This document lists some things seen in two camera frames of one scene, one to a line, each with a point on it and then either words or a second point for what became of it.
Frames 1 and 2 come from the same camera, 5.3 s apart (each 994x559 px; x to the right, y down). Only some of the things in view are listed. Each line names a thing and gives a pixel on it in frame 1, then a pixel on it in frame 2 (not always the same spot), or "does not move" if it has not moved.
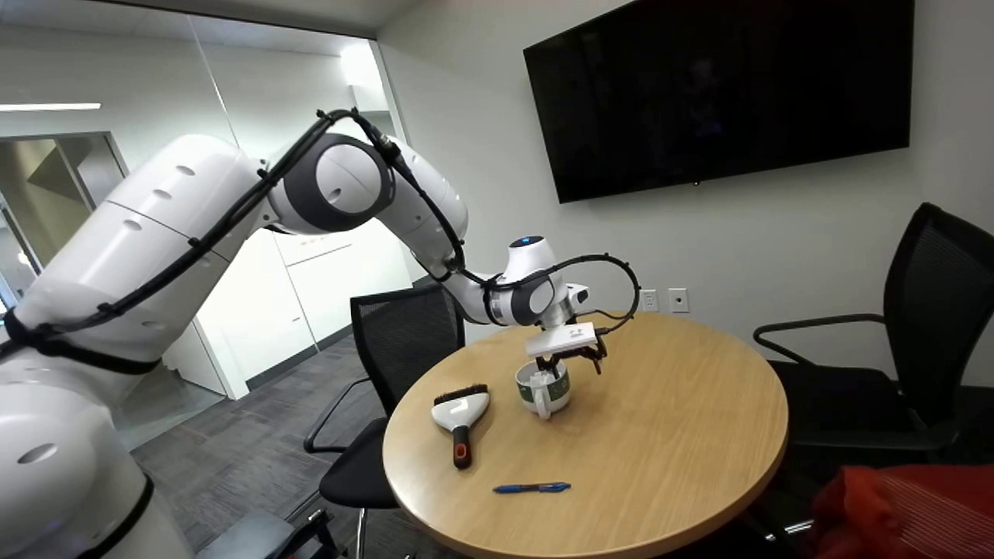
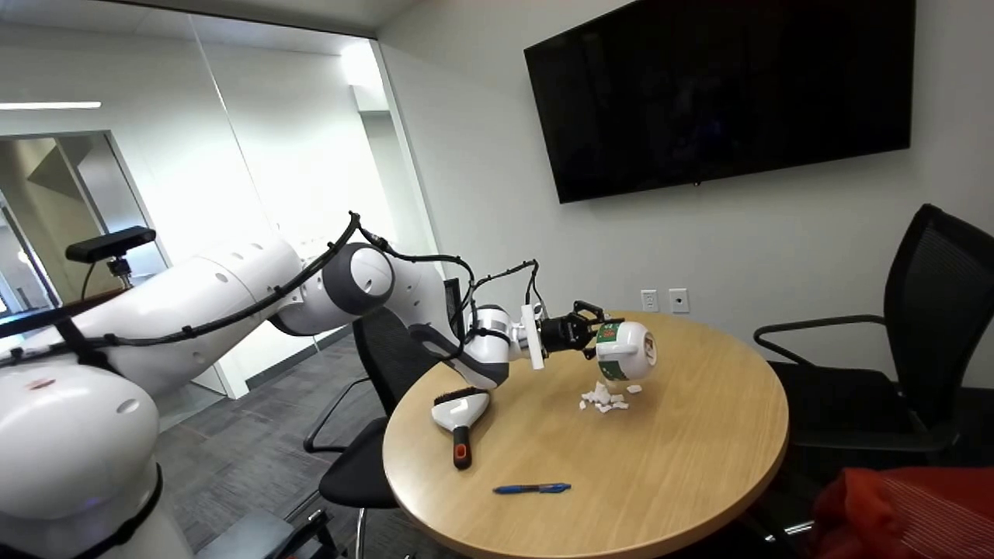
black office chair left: (397, 333) does not move
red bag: (906, 512) does not move
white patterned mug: (544, 391) → (626, 350)
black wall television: (678, 91) does not move
